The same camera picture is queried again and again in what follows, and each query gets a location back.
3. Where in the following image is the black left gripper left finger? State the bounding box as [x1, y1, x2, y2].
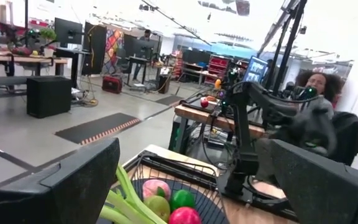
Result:
[0, 138, 121, 224]

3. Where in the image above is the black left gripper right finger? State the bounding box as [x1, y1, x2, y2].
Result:
[270, 139, 358, 224]

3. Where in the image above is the green celery stalk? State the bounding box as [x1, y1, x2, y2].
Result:
[99, 164, 167, 224]

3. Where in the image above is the pink peach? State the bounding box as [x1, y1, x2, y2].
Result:
[142, 179, 172, 202]

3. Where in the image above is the bright green lime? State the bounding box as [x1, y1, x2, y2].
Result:
[169, 189, 196, 212]

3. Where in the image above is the black chair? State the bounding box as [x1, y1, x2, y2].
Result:
[331, 111, 358, 166]

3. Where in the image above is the black mat with hazard stripe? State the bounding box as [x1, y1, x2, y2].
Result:
[54, 112, 141, 146]

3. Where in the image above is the black stand pole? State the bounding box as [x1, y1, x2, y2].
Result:
[256, 0, 309, 94]

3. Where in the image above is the blue screen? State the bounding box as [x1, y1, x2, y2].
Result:
[242, 55, 269, 84]

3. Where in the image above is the black box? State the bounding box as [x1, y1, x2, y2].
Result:
[26, 76, 73, 119]

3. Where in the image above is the red shelf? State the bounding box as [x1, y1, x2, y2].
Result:
[208, 55, 232, 85]

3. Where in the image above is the wooden table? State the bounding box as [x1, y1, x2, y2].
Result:
[0, 46, 68, 78]
[168, 104, 265, 153]

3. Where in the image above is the red bag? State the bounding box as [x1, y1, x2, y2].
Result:
[101, 75, 123, 95]

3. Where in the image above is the dark floor mat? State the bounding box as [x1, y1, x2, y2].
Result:
[155, 95, 185, 106]

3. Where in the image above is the tall black panel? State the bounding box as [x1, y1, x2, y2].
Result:
[82, 21, 108, 75]

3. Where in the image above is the colourful patterned cloth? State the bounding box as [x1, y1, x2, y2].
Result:
[103, 28, 124, 75]

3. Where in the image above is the green potted plant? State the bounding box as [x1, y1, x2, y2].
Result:
[39, 27, 57, 58]

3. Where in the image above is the black monitor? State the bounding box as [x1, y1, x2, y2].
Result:
[53, 17, 83, 45]
[123, 34, 161, 60]

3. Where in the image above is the black wire basket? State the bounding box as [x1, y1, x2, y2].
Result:
[129, 154, 229, 224]

